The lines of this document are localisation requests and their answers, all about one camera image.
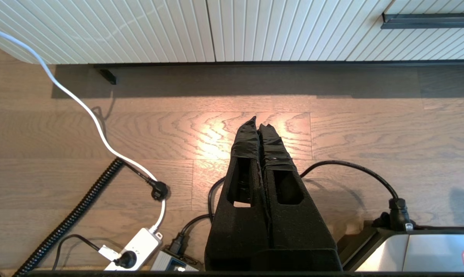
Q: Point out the black metal bracket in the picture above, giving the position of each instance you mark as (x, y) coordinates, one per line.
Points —
(108, 76)

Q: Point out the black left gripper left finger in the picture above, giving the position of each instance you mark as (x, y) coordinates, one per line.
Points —
(235, 231)

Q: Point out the silver black robot base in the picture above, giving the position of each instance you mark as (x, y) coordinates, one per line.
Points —
(428, 250)

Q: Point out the grey power adapter box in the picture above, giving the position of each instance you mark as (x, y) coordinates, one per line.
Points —
(162, 261)

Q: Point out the small white plug adapter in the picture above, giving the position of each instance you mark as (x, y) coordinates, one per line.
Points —
(108, 252)

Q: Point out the white sideboard cabinet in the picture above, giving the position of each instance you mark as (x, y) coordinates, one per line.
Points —
(139, 30)

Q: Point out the white power strip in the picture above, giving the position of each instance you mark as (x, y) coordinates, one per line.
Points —
(139, 242)

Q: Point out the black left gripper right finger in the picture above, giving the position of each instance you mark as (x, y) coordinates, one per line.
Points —
(297, 231)

